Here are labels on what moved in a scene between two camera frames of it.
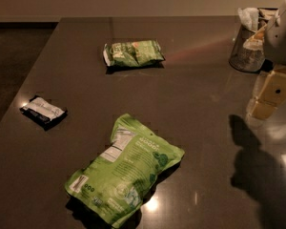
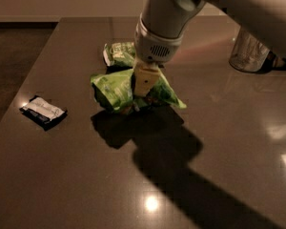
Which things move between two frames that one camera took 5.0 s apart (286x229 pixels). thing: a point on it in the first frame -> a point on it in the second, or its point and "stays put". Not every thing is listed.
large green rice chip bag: x=133 y=165 -> x=118 y=91
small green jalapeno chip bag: x=133 y=54 stays put
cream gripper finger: x=275 y=87 -> x=153 y=50
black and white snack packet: x=44 y=112 stays put
